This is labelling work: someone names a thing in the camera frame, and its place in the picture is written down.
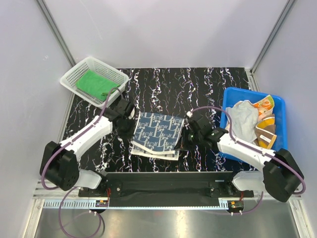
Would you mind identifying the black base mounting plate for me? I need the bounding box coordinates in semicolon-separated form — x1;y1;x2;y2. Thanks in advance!
78;172;255;208

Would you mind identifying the aluminium frame rail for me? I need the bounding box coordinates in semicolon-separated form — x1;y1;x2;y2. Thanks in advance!
32;179;303;211

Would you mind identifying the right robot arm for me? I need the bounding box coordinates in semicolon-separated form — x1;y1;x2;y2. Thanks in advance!
179;111;306;202

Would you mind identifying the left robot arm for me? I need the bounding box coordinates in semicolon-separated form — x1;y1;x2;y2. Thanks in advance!
40;99;135;196

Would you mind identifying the brown yellow towel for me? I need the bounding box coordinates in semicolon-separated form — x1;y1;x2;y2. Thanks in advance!
255;114;277;149

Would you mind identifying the grey white towel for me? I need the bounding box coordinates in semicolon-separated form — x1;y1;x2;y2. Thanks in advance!
226;100;259;143

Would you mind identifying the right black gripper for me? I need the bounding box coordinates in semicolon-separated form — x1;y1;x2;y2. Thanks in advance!
174;126;203;151

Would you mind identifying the green microfiber towel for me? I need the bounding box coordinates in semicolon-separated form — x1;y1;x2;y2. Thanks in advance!
75;70;120;102

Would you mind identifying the orange floral towel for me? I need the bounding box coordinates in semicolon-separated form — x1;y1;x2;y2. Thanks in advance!
253;95;275;121

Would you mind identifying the blue white patterned towel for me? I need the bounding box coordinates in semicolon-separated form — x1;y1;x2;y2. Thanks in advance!
131;112;185;161

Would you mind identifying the white perforated plastic basket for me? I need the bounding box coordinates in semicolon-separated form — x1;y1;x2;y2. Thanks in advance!
59;57;129;108

